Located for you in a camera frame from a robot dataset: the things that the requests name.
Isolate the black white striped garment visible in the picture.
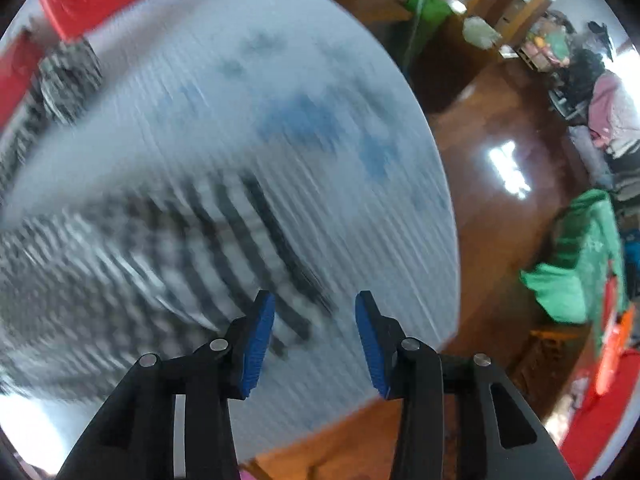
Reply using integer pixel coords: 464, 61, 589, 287
38, 39, 105, 126
0, 170, 336, 401

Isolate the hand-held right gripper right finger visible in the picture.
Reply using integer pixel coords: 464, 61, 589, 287
354, 290, 576, 480

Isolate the green cloth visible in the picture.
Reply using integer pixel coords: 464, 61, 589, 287
520, 188, 628, 326

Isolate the folded black white striped garment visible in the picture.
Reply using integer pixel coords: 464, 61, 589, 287
38, 39, 105, 126

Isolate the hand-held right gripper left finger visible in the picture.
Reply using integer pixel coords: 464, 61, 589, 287
56, 289, 277, 480

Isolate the white plastic bag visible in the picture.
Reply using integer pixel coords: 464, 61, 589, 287
462, 16, 503, 51

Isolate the round table with patterned cloth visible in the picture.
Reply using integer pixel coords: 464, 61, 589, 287
0, 0, 462, 476

